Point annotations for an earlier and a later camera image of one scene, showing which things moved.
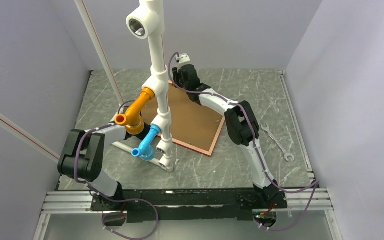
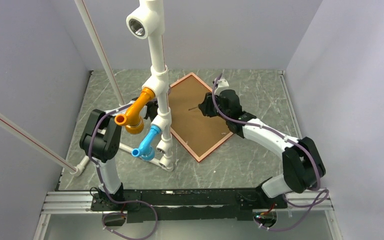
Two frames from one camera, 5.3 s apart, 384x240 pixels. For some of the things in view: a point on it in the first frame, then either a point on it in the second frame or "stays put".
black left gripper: (147, 127) -> (152, 119)
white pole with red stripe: (81, 5) stays put
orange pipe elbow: (133, 118) stays put
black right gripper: (177, 74) -> (206, 106)
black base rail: (228, 206) stays put
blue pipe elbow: (145, 151) stays put
